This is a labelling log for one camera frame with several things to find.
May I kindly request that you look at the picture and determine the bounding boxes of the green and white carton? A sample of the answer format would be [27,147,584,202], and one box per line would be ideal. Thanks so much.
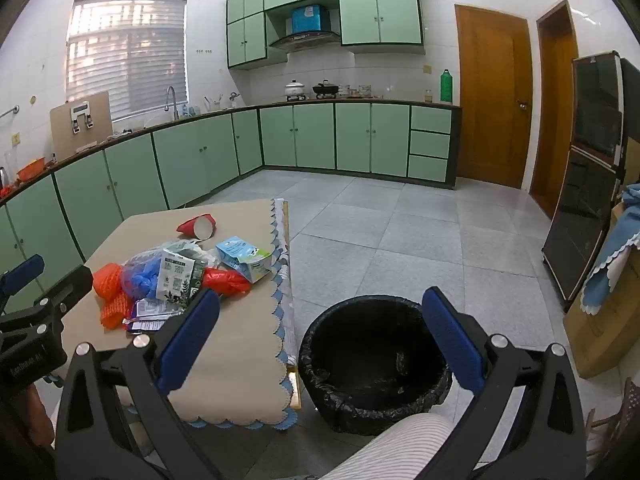
[155,252,207,307]

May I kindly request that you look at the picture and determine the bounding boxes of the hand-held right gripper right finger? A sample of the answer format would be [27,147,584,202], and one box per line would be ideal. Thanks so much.
[421,286,587,480]

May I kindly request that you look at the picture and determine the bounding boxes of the glass dishes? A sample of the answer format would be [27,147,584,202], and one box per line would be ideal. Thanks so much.
[337,83,386,99]

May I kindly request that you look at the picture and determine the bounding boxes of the blue plastic bag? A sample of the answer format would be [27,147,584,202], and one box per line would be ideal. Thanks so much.
[122,249,166,301]

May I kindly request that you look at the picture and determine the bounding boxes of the purple foil wrapper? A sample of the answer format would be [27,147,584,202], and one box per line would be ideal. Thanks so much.
[122,300,173,334]

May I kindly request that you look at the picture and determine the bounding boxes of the blue milk carton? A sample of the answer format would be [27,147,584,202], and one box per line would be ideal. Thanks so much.
[215,236,274,285]

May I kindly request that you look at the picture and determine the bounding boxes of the wooden door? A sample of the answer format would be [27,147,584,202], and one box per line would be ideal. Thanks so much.
[529,0,581,218]
[454,3,533,190]

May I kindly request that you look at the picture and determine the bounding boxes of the wooden cutting board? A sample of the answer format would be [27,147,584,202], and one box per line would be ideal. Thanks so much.
[49,91,112,161]

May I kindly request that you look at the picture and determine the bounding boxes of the black glass cabinet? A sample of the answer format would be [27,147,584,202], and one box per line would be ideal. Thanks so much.
[541,51,640,313]

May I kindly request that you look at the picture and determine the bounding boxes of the window blinds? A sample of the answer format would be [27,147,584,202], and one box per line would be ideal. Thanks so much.
[65,0,191,123]

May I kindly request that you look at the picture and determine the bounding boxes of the person's striped trouser leg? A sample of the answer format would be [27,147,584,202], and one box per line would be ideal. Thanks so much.
[312,412,468,480]

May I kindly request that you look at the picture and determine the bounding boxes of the person's left forearm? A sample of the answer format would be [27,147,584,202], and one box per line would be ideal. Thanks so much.
[22,384,55,448]

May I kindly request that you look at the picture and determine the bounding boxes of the table with beige scalloped cloth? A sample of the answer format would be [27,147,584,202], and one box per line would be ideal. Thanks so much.
[60,198,301,431]

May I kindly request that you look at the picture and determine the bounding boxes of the green base cabinets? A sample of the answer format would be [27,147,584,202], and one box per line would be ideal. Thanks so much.
[0,101,461,301]

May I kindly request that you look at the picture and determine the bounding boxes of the blue box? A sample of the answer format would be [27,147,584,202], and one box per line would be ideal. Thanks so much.
[286,4,331,35]

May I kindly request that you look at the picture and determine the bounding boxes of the cardboard box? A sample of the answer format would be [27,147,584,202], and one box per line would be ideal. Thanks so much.
[563,200,640,380]

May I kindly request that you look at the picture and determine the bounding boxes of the red paper cup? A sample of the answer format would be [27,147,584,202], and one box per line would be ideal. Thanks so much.
[176,214,219,241]

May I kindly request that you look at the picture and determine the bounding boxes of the green wall cabinets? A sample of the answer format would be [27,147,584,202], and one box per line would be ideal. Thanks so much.
[226,0,425,69]

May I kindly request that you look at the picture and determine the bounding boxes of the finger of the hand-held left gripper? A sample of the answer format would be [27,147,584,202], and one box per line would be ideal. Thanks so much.
[0,254,46,306]
[0,265,94,346]

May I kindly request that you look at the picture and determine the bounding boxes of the blue cloth with white trim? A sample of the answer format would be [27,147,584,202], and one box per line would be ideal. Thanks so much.
[580,183,640,316]

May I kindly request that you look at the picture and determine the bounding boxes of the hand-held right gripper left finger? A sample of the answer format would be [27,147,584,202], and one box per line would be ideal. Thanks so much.
[55,287,223,480]

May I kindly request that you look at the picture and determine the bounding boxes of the range hood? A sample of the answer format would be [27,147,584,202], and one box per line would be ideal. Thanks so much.
[268,30,341,52]

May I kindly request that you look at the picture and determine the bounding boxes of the bin with black liner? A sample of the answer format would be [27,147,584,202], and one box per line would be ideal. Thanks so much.
[298,294,453,436]

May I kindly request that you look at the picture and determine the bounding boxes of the orange basket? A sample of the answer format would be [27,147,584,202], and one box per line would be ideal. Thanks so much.
[16,157,48,181]

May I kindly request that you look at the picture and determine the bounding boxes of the orange mesh net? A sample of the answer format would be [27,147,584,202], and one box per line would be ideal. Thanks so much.
[92,263,136,331]

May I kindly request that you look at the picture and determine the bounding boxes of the red plastic bag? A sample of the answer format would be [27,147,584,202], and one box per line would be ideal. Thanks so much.
[202,266,252,298]

